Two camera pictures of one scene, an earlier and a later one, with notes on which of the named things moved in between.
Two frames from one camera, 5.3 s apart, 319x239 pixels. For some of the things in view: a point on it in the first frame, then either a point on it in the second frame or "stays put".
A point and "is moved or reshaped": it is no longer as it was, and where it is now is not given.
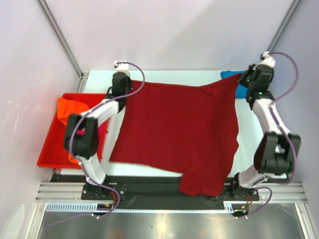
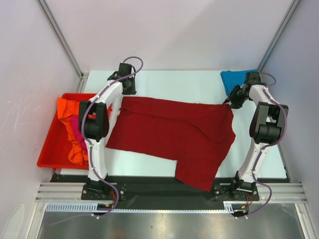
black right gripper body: (245, 77) -> (237, 94)
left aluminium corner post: (64, 43) stays put
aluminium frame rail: (267, 192) stays put
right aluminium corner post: (287, 18) stays put
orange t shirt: (65, 107) stays put
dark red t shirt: (189, 129) is moved or reshaped
